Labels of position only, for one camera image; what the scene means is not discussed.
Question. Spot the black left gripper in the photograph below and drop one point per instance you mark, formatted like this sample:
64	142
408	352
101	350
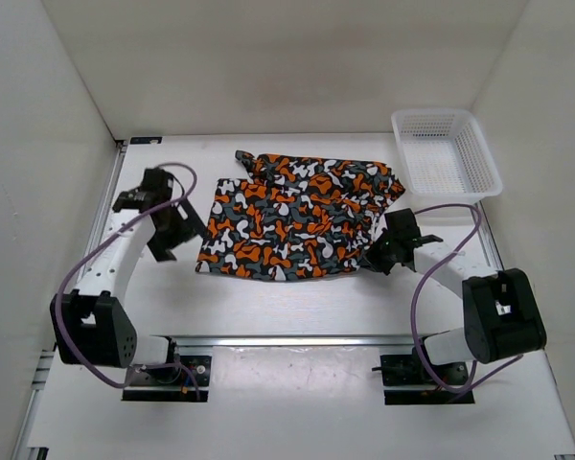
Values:
191	228

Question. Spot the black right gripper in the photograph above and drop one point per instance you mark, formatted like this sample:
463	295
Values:
384	236

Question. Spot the orange camouflage shorts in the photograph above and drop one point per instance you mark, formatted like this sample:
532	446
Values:
296	218

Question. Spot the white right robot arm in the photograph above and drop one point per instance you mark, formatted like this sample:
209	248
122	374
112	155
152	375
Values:
501	317

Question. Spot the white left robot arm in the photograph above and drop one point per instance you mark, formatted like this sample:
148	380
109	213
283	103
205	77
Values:
90	320

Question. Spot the white plastic basket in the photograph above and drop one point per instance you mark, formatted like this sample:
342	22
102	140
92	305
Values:
445	156

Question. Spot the aluminium front rail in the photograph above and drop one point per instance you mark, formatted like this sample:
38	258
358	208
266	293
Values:
295	340

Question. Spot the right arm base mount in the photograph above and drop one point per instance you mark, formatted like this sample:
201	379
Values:
406	382

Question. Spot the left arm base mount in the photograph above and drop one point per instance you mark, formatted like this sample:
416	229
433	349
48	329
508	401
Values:
173	385

